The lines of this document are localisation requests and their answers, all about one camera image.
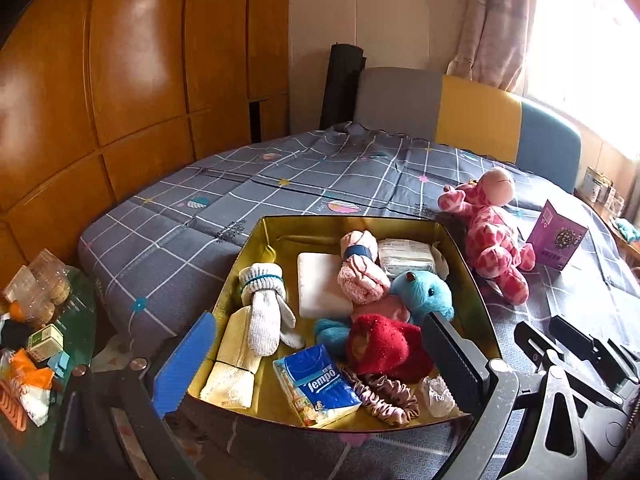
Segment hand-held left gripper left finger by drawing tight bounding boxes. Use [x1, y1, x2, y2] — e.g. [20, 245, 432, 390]
[47, 311, 217, 480]

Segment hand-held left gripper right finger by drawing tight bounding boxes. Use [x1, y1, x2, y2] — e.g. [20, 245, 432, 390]
[422, 311, 587, 480]

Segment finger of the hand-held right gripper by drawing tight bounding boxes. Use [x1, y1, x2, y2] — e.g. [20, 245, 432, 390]
[515, 321, 566, 376]
[550, 315, 636, 393]

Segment red fluffy sock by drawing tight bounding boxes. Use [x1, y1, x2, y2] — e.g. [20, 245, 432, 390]
[347, 314, 435, 383]

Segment blue plush toy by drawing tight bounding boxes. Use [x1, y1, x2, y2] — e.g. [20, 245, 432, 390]
[314, 270, 456, 356]

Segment white sock with blue band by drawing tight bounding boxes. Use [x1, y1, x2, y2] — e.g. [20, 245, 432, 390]
[238, 261, 305, 357]

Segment pink socks blue band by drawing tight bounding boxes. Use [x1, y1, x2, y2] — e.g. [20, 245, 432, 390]
[338, 230, 392, 306]

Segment blue tissue pack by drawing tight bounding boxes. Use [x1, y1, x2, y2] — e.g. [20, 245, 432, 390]
[272, 344, 363, 428]

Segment white soft pad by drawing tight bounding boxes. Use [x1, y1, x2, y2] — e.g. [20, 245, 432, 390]
[297, 252, 353, 320]

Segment gold storage box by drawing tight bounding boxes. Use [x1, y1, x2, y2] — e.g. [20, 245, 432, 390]
[170, 215, 502, 480]

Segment clear plastic bag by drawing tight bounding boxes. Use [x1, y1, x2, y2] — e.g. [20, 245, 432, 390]
[419, 375, 457, 418]

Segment cream folded towel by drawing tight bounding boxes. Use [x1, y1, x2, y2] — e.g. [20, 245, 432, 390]
[200, 306, 261, 409]

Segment pink striped scrunchie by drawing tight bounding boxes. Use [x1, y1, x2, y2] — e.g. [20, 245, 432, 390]
[341, 367, 418, 427]

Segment white wrapped packet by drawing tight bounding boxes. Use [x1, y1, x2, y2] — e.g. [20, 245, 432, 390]
[377, 238, 441, 277]

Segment purple carton box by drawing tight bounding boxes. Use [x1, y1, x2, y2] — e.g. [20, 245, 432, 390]
[525, 199, 589, 272]

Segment pink spotted giraffe plush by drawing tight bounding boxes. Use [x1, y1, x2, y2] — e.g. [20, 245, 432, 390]
[438, 167, 537, 306]

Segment wooden desk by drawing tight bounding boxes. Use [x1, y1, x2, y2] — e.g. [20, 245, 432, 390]
[575, 187, 640, 261]

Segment small green white box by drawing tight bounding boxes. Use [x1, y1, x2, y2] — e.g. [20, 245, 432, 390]
[26, 324, 66, 361]

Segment white small packet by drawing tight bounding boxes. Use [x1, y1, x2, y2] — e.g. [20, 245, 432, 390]
[22, 382, 51, 427]

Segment orange packet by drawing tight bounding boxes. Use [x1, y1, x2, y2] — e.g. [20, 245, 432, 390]
[7, 350, 53, 391]

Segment clear plastic container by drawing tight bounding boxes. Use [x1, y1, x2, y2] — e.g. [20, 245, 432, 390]
[605, 180, 626, 211]

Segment clear cookie container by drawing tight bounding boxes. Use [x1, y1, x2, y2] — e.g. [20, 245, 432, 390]
[5, 250, 73, 326]

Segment white blue tin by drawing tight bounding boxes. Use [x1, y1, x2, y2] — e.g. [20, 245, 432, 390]
[582, 166, 608, 201]

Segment grey yellow blue headboard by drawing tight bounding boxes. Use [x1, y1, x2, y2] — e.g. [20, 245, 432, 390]
[354, 66, 582, 196]

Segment wooden wardrobe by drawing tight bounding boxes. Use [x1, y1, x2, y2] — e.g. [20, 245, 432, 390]
[0, 0, 292, 271]

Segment black rolled mat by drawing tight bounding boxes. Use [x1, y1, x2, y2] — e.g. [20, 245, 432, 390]
[320, 43, 366, 130]

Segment window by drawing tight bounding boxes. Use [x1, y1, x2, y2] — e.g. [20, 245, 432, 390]
[522, 0, 640, 133]

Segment beige patterned curtain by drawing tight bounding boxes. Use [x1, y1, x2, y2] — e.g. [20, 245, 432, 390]
[446, 0, 546, 93]

